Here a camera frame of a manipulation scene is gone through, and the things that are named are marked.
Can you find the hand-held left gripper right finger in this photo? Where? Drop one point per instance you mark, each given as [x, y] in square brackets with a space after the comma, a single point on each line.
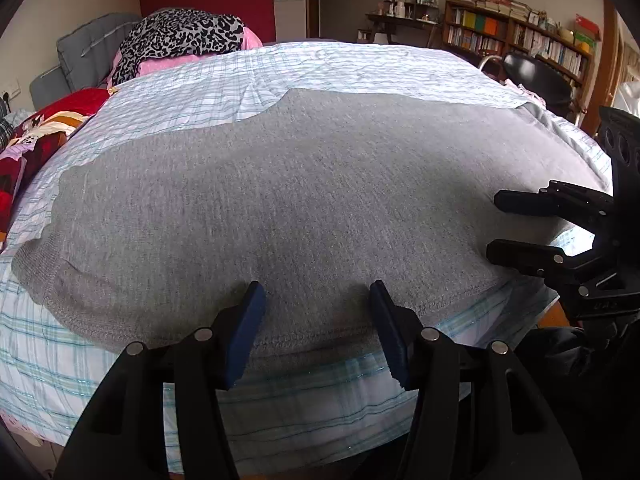
[392, 335]

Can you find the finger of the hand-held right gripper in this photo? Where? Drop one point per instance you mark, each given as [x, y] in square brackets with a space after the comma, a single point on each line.
[520, 201]
[515, 254]

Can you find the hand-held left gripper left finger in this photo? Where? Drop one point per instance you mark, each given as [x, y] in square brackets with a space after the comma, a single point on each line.
[245, 332]

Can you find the grey pants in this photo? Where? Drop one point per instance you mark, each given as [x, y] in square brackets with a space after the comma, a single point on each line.
[300, 200]

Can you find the white cloth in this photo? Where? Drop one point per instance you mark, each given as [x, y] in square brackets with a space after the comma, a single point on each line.
[525, 91]

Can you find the black chair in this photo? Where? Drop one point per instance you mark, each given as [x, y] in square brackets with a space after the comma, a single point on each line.
[537, 80]

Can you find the wooden bookshelf with books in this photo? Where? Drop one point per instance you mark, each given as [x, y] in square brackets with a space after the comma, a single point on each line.
[520, 35]

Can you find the wooden desk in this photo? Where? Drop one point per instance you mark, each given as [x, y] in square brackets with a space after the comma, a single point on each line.
[400, 22]

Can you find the plaid bed sheet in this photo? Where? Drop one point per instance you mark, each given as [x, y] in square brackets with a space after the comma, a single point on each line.
[350, 65]

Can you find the red patterned blanket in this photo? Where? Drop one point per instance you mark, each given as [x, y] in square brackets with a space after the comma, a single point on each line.
[75, 105]

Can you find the leopard print cloth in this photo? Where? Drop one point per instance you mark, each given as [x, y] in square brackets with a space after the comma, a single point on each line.
[175, 35]

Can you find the dark checked cloth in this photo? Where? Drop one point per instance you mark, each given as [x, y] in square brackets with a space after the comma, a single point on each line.
[4, 127]

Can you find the grey padded headboard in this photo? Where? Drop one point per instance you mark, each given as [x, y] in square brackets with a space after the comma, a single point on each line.
[80, 55]

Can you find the wooden door post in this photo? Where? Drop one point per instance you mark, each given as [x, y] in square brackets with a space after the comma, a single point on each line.
[602, 60]

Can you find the white wall socket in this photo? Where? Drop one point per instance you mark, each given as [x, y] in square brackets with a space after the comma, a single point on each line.
[11, 94]

